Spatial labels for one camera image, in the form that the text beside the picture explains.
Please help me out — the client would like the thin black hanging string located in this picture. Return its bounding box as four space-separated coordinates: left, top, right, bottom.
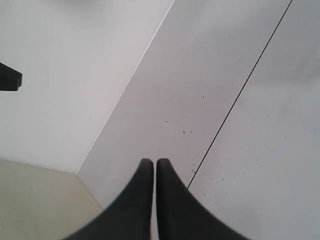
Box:
186 0 294 190

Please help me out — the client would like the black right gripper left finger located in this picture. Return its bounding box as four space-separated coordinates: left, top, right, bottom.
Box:
66 158 154 240

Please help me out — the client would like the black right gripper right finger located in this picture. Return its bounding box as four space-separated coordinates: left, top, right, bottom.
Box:
156 158 246 240

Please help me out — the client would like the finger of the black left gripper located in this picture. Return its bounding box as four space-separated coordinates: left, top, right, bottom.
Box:
0 63 22 91

